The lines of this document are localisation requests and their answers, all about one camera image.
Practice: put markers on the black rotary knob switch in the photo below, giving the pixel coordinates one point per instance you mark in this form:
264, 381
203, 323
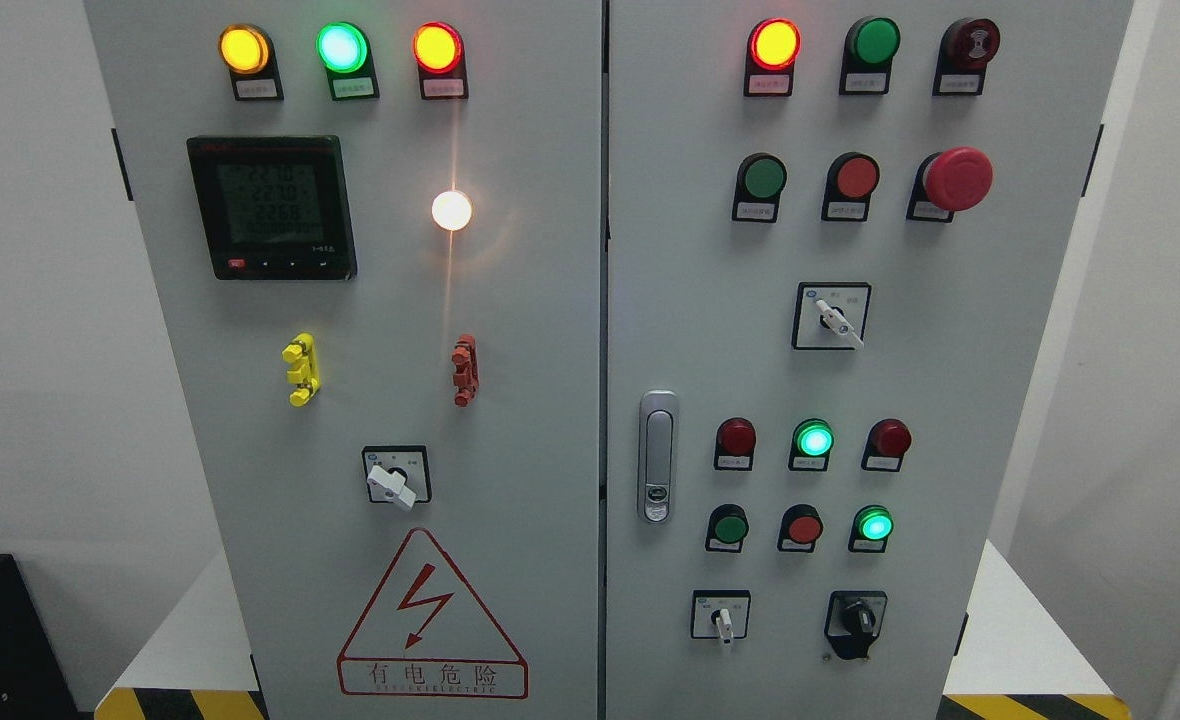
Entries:
854, 621

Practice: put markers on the red terminal connector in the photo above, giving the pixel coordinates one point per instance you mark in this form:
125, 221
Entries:
465, 376

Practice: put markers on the dark red indicator left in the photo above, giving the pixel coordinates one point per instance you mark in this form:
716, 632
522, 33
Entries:
735, 443

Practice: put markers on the dark red indicator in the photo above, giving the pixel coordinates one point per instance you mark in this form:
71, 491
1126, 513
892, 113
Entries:
886, 446
735, 443

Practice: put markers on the white glowing indicator light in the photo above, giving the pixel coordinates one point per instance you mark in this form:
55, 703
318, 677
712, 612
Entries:
452, 210

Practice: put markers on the green lit indicator middle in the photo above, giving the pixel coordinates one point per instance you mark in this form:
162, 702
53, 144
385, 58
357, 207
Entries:
811, 445

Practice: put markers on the green push button second row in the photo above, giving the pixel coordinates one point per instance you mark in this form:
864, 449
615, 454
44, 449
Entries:
759, 183

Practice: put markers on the grey left cabinet door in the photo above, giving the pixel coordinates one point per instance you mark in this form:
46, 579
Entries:
516, 473

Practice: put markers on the grey cabinet door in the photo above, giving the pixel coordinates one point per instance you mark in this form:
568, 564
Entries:
516, 473
705, 307

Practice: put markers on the red push button lower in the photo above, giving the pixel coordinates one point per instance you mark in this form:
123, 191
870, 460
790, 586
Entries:
800, 529

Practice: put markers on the grey right cabinet door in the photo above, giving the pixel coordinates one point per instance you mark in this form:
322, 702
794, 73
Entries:
705, 307

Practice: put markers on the yellow terminal connector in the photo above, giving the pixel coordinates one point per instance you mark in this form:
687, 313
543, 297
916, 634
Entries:
303, 369

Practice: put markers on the dark red indicator right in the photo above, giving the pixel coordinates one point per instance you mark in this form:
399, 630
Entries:
886, 446

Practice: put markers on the red push button second row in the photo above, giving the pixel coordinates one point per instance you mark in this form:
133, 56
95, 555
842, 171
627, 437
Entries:
850, 183

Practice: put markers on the red electrical hazard warning sticker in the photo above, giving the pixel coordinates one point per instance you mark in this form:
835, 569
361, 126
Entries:
425, 632

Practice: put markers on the green lit push button lower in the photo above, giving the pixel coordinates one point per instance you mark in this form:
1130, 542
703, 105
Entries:
871, 529

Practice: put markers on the red-orange indicator light left door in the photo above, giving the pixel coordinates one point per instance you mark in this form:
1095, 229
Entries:
439, 52

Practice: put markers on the black digital power meter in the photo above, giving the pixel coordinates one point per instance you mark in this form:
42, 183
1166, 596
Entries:
274, 208

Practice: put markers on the red lit indicator right door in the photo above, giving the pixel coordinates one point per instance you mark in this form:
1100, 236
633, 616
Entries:
771, 53

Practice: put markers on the green indicator light top left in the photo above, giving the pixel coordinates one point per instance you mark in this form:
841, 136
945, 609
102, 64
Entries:
345, 52

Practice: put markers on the red emergency stop mushroom button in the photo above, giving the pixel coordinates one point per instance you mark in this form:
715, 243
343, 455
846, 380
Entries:
948, 182

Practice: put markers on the green push button top right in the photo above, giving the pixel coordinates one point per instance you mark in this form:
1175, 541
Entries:
870, 47

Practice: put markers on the yellow indicator light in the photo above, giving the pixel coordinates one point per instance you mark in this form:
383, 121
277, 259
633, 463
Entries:
249, 55

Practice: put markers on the dark red buzzer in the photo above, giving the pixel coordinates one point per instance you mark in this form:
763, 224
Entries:
965, 51

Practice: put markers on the black box lower left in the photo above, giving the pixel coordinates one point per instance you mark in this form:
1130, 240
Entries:
0, 640

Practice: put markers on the silver door handle lock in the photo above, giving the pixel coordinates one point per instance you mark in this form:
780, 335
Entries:
658, 411

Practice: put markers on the white rotary switch left door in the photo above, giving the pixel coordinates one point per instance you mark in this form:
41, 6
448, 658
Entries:
398, 475

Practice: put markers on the white selector switch upper right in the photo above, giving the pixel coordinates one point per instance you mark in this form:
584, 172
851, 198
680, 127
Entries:
831, 315

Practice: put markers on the white selector switch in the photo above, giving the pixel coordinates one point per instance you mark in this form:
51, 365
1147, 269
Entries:
831, 315
721, 615

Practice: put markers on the white selector switch bottom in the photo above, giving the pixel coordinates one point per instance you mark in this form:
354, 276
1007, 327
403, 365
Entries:
721, 615

